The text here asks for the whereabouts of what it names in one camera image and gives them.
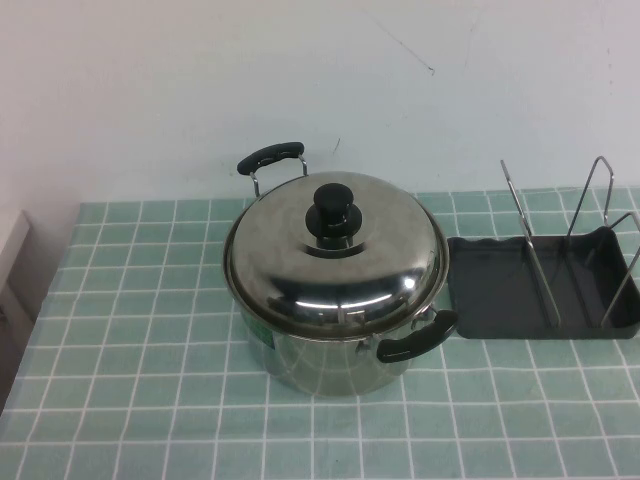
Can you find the wire lid rack dark tray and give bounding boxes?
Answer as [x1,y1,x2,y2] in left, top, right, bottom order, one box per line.
[444,155,640,342]

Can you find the steel pot lid black knob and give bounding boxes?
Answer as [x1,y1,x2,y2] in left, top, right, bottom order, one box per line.
[223,170,448,335]

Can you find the green checked tablecloth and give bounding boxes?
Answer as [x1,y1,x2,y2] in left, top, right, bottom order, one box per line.
[0,187,640,480]

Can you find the stainless steel cooking pot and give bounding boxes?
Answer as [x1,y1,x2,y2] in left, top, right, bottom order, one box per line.
[222,140,459,399]

